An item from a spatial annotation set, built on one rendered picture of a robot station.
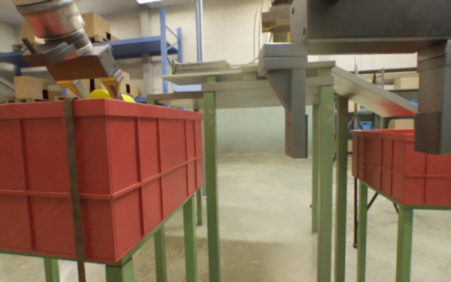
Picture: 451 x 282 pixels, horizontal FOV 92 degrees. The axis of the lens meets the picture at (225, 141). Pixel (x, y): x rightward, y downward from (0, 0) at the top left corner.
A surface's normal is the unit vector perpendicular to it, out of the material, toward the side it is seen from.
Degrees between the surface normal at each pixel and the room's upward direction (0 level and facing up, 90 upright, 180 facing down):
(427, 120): 90
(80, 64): 130
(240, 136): 90
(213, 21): 90
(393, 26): 90
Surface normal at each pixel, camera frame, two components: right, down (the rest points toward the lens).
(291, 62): 0.01, 0.07
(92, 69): -0.09, 0.70
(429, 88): -1.00, 0.03
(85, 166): -0.21, 0.08
